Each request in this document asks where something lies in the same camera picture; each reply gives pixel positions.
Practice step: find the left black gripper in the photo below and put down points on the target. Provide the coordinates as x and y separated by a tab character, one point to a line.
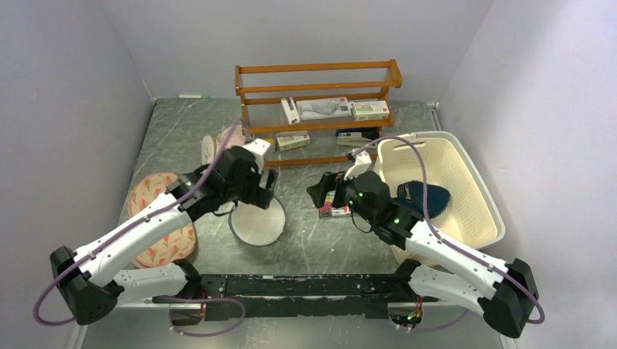
260	196

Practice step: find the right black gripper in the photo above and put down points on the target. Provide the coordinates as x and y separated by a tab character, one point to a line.
329	181

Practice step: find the round white mesh laundry bag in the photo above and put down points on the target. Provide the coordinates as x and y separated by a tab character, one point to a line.
258	227

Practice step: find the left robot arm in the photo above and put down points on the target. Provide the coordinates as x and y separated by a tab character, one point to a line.
93	279

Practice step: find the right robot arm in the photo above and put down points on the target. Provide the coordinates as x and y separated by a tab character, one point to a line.
503	293

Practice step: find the pink mesh laundry bag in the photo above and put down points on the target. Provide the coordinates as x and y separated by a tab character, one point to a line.
226	139

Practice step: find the cream plastic laundry basket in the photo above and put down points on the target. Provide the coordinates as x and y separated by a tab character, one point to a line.
460	205

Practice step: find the coloured marker pack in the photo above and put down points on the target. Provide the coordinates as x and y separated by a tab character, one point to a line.
327	210

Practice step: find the blue white stapler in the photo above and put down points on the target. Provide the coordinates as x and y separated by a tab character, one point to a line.
357	137

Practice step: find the small white box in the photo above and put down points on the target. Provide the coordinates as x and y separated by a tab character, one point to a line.
290	140

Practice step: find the flat white patterned box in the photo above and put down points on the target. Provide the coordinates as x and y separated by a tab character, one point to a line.
325	108

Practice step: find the green white box on shelf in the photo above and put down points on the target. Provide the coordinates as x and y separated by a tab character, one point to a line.
370	110

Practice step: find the dark blue garment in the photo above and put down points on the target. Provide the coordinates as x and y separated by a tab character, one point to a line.
410	195

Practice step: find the floral pink oval pad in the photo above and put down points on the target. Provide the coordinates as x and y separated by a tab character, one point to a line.
167	246

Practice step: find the orange wooden shelf rack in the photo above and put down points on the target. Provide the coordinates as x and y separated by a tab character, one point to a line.
317	98

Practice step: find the green white marker pen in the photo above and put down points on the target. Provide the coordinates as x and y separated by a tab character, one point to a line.
188	96

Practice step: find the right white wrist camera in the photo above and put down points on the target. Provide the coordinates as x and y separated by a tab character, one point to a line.
361	163

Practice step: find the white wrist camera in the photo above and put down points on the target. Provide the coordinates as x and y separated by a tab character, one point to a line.
361	163
259	148

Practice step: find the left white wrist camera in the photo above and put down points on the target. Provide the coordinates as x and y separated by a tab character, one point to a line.
259	148

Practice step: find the black base frame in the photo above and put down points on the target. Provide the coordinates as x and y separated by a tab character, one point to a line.
370	295

